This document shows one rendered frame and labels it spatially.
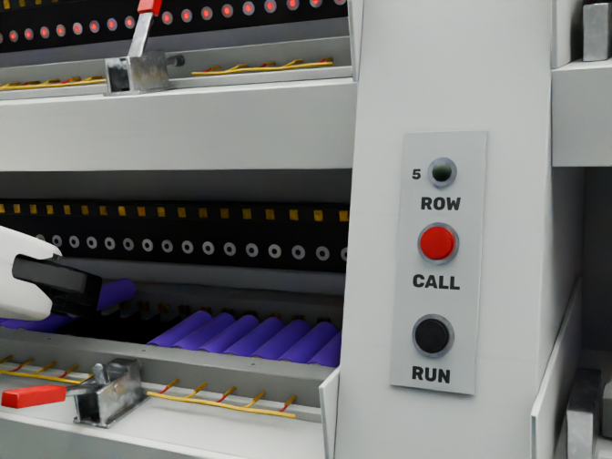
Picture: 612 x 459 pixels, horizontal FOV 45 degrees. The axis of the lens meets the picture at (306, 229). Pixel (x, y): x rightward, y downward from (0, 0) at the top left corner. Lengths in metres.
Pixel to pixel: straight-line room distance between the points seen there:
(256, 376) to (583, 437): 0.18
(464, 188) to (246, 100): 0.13
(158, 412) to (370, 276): 0.17
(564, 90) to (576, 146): 0.03
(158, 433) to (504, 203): 0.23
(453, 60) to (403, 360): 0.15
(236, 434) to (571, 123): 0.24
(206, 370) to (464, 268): 0.19
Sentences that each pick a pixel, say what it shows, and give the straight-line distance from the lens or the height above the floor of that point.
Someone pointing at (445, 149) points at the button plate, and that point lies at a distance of 0.36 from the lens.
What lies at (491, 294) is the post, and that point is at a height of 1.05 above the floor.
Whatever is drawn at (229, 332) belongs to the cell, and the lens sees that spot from 0.51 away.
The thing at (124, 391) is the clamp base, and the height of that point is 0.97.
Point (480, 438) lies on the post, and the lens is 0.35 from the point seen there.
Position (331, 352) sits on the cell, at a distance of 0.47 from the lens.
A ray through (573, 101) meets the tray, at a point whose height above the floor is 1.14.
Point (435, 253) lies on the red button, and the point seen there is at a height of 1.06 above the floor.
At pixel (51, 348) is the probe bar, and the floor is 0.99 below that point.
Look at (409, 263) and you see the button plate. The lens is 0.35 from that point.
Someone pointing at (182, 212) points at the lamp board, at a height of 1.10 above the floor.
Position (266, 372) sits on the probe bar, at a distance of 0.44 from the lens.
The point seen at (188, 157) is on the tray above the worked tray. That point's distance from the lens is 0.44.
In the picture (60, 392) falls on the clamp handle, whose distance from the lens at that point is 0.43.
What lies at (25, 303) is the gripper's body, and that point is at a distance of 0.47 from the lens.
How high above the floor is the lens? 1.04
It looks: 4 degrees up
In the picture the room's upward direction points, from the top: 4 degrees clockwise
